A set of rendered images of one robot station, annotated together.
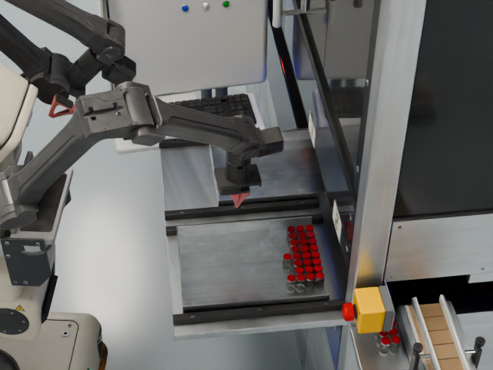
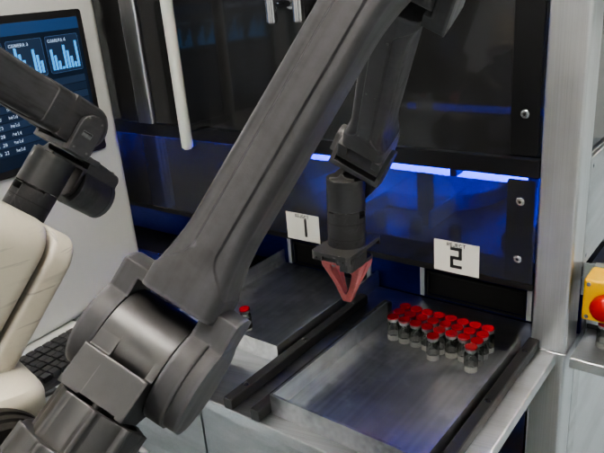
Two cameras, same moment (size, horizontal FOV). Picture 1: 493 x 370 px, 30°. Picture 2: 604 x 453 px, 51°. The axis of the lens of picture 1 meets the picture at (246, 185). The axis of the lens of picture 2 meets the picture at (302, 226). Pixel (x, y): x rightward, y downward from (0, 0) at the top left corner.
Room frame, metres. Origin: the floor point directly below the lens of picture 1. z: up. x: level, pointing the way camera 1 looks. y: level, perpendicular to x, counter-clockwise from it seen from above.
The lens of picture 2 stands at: (0.97, 0.68, 1.49)
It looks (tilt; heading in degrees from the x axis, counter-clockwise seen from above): 21 degrees down; 316
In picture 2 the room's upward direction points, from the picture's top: 5 degrees counter-clockwise
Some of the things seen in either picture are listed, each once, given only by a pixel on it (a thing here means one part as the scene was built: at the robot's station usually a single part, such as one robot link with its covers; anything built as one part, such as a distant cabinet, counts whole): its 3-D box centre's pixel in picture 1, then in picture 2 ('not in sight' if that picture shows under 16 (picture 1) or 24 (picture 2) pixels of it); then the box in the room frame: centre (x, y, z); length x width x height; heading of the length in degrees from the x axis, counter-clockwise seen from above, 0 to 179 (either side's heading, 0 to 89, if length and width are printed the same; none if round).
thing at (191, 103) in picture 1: (187, 114); (94, 335); (2.17, 0.18, 0.82); 0.40 x 0.14 x 0.02; 102
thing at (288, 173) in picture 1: (276, 167); (280, 297); (1.85, -0.08, 0.90); 0.34 x 0.26 x 0.04; 97
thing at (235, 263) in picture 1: (250, 264); (401, 374); (1.50, -0.01, 0.90); 0.34 x 0.26 x 0.04; 96
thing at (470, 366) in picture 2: (290, 283); (470, 358); (1.43, -0.11, 0.90); 0.02 x 0.02 x 0.05
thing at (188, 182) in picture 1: (259, 221); (330, 347); (1.67, -0.03, 0.87); 0.70 x 0.48 x 0.02; 7
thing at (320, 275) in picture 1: (314, 257); (445, 327); (1.51, -0.16, 0.90); 0.18 x 0.02 x 0.05; 6
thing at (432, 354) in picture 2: (287, 263); (432, 347); (1.50, -0.10, 0.90); 0.02 x 0.02 x 0.05
